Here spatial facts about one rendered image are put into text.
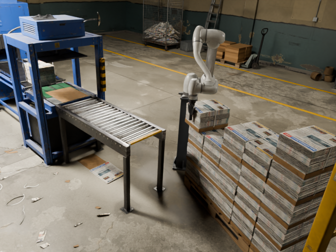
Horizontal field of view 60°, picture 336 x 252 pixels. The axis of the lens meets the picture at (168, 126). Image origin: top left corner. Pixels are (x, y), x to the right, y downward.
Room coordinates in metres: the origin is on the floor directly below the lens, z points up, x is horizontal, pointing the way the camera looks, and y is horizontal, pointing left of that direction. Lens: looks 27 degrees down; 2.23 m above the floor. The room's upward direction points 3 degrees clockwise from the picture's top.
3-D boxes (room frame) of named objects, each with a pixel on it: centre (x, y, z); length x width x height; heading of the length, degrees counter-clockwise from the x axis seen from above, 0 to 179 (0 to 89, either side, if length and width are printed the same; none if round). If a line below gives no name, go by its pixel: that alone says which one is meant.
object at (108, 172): (3.03, 0.73, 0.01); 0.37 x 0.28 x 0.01; 49
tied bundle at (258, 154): (2.10, -0.89, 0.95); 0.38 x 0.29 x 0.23; 119
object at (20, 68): (4.42, 2.32, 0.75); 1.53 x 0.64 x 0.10; 49
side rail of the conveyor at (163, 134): (3.19, 0.54, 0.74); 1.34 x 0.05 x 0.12; 49
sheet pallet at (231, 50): (9.28, -1.82, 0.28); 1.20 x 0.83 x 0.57; 49
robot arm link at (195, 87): (2.78, -0.25, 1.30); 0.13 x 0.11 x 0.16; 86
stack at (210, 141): (2.47, -0.68, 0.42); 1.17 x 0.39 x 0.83; 29
